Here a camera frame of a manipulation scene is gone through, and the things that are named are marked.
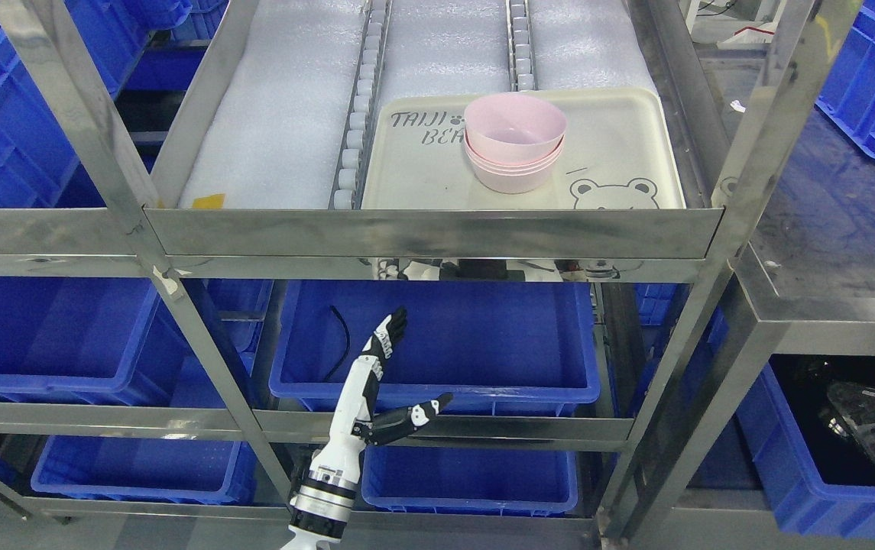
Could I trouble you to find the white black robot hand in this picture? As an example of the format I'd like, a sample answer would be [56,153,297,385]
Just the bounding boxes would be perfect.
[304,306,454,490]

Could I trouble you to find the pink ikea bowl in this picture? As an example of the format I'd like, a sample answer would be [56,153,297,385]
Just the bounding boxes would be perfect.
[464,92,569,166]

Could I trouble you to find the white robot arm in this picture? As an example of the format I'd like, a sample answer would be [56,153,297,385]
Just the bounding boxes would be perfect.
[281,465,357,549]

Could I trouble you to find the steel shelf rack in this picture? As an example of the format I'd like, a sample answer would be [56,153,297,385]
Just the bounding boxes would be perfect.
[0,1,875,539]

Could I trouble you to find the blue crate lower middle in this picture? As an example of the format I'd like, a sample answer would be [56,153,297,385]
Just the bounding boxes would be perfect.
[361,447,579,516]

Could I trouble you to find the white foam shelf liner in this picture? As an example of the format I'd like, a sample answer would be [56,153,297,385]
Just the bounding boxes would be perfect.
[178,1,654,209]

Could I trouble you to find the blue crate under tray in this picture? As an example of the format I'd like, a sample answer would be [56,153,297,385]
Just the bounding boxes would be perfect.
[268,280,601,417]

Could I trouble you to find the stacked pink bowls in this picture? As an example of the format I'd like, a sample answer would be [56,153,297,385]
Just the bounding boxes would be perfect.
[465,138,566,195]

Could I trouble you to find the blue crate left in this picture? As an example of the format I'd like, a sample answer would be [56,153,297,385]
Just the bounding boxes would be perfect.
[0,277,190,405]

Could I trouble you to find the cream bear tray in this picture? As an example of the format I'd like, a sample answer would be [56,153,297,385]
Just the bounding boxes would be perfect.
[361,87,685,210]

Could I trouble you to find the blue crate with helmet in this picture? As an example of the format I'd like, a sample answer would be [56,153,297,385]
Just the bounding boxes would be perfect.
[735,365,875,540]

